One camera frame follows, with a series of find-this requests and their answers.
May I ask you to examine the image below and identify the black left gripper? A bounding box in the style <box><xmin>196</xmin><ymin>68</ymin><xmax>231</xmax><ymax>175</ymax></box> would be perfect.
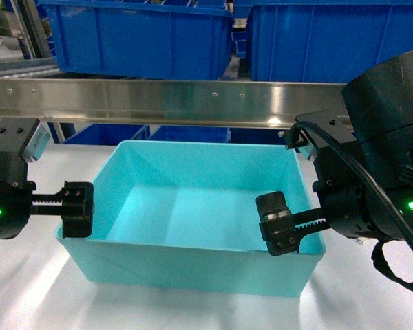
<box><xmin>0</xmin><ymin>181</ymin><xmax>94</xmax><ymax>239</ymax></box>

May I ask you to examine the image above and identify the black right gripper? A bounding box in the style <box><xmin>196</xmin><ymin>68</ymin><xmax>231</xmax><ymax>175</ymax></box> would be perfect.
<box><xmin>255</xmin><ymin>148</ymin><xmax>403</xmax><ymax>256</ymax></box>

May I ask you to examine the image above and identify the teal plastic bin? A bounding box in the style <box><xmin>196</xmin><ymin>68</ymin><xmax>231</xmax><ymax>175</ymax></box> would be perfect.
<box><xmin>56</xmin><ymin>140</ymin><xmax>326</xmax><ymax>297</ymax></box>

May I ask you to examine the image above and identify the large blue bin left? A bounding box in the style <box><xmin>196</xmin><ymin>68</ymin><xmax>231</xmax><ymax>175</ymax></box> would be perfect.
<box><xmin>39</xmin><ymin>1</ymin><xmax>234</xmax><ymax>80</ymax></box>

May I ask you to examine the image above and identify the large blue bin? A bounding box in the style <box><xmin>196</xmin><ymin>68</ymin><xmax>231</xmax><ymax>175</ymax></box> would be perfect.
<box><xmin>39</xmin><ymin>1</ymin><xmax>234</xmax><ymax>80</ymax></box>
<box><xmin>246</xmin><ymin>1</ymin><xmax>413</xmax><ymax>83</ymax></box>

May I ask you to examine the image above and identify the large blue bin right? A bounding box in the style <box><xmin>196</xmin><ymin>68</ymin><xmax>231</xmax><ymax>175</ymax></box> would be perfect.
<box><xmin>246</xmin><ymin>1</ymin><xmax>413</xmax><ymax>83</ymax></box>

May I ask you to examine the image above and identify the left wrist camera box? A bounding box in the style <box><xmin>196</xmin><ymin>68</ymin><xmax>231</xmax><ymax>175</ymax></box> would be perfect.
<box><xmin>0</xmin><ymin>118</ymin><xmax>50</xmax><ymax>163</ymax></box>

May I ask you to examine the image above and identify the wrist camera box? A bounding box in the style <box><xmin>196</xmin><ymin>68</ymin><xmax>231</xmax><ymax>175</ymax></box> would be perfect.
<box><xmin>283</xmin><ymin>111</ymin><xmax>358</xmax><ymax>161</ymax></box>
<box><xmin>0</xmin><ymin>118</ymin><xmax>50</xmax><ymax>163</ymax></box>

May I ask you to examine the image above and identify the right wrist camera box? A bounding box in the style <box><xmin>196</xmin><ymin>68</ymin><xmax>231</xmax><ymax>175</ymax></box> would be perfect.
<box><xmin>283</xmin><ymin>111</ymin><xmax>358</xmax><ymax>161</ymax></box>

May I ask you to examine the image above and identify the stainless steel shelf rail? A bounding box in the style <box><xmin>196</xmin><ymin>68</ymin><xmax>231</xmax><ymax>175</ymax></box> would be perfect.
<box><xmin>0</xmin><ymin>78</ymin><xmax>350</xmax><ymax>129</ymax></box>

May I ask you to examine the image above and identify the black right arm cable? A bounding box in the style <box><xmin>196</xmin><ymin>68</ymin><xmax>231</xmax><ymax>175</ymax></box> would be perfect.
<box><xmin>284</xmin><ymin>122</ymin><xmax>413</xmax><ymax>296</ymax></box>

